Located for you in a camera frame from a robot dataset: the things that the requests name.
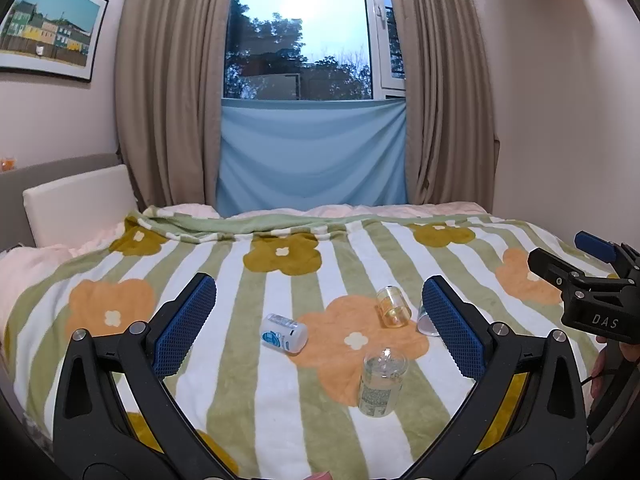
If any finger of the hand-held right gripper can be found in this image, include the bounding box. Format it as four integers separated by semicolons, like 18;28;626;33
528;248;591;293
574;231;640;281

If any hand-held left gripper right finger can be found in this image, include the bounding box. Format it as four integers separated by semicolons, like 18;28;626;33
407;275;588;480

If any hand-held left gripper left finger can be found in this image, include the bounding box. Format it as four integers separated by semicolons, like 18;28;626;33
52;272;236;480

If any small clear cup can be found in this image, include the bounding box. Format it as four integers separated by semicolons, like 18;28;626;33
417;305;441;337

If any yellow tinted clear cup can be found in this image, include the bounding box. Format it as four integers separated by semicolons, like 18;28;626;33
376;286;412;330

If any clear cup with printed label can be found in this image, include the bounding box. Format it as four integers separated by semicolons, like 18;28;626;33
358;348;409;418

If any white cup with blue label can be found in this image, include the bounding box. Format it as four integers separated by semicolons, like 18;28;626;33
259;313;309;356

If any person's right hand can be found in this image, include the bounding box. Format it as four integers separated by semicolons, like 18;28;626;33
590;341;612;400

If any striped floral blanket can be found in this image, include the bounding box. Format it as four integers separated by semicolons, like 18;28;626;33
4;209;632;480

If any cream cushion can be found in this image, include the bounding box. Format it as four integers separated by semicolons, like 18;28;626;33
22;164;139;249

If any grey headboard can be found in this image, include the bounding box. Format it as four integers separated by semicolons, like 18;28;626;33
0;153;124;253

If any beige curtain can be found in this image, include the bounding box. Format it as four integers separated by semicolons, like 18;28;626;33
114;0;238;218
384;0;501;210

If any light blue cloth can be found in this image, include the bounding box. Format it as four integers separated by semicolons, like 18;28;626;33
215;98;410;217

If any window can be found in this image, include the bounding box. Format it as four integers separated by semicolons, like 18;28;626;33
222;0;407;102

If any framed picture of houses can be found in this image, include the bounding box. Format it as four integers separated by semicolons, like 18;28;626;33
0;0;110;84

